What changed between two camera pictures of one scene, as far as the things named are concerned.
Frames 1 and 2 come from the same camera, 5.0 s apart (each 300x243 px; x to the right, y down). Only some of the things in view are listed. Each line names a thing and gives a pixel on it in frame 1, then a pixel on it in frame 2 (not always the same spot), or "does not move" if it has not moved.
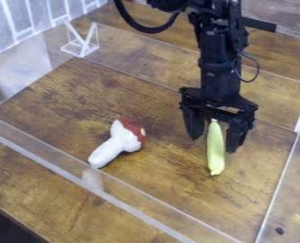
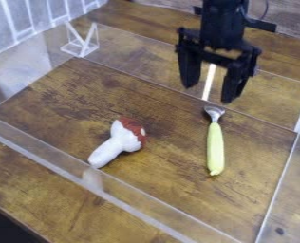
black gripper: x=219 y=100 to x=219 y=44
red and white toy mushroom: x=128 y=139 does not move
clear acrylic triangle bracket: x=77 y=45 does not move
